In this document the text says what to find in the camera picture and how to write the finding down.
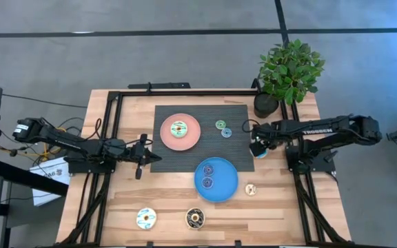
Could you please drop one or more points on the large white blue-striped donut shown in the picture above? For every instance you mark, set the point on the large white blue-striped donut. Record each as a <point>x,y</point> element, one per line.
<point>141,224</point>

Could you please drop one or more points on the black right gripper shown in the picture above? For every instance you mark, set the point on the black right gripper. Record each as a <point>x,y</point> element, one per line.
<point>257,146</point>

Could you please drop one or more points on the green leafy plant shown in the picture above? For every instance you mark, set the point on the green leafy plant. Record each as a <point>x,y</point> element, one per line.
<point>288,72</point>

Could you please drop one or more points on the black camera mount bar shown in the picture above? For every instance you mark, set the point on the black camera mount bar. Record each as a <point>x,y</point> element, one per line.
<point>164,85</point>

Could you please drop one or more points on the small blue sprinkled donut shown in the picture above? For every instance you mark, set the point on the small blue sprinkled donut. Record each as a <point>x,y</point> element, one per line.
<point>226,129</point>

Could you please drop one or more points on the small green iced donut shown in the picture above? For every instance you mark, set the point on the small green iced donut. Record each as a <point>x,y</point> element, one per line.
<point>220,121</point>

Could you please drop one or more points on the white printed paper sheet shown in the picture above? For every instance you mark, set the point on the white printed paper sheet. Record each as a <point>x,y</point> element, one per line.
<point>47,186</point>

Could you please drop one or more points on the dark grey woven placemat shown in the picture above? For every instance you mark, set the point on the dark grey woven placemat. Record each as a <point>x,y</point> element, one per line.
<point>219,155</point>

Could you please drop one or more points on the pink round plate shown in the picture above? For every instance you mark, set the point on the pink round plate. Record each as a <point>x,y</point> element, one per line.
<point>171,141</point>

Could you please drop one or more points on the black plant pot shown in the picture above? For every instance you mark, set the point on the black plant pot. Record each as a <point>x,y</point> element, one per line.
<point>264,106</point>

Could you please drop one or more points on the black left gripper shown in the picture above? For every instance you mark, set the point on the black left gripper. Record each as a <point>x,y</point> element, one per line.
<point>138,151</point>

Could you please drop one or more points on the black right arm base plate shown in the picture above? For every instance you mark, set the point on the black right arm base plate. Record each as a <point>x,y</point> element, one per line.
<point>319,165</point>

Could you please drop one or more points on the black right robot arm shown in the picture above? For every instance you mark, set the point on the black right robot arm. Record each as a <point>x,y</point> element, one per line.
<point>322,128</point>

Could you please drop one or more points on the large mint chocolate-drizzle donut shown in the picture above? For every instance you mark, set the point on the large mint chocolate-drizzle donut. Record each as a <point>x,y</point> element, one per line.
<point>178,124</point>

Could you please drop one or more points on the small cream iced donut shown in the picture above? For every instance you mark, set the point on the small cream iced donut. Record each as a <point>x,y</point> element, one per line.
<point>248,191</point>

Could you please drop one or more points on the large blue iced donut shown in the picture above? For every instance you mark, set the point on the large blue iced donut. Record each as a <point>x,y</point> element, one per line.
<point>264,155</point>

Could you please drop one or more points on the black aluminium table frame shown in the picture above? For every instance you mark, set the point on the black aluminium table frame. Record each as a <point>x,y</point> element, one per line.
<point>184,93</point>

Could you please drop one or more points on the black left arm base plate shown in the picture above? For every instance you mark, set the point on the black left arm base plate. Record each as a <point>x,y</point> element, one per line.
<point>88,168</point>

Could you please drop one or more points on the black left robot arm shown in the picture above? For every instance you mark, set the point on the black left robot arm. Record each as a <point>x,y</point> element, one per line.
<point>64,140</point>

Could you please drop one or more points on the large chocolate sprinkled donut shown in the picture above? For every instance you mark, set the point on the large chocolate sprinkled donut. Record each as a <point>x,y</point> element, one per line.
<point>189,222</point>

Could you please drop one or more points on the black desk bar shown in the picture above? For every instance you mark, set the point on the black desk bar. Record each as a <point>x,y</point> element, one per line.
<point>29,179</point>

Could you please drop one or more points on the blue round plate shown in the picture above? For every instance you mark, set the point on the blue round plate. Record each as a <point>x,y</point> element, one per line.
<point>224,189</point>

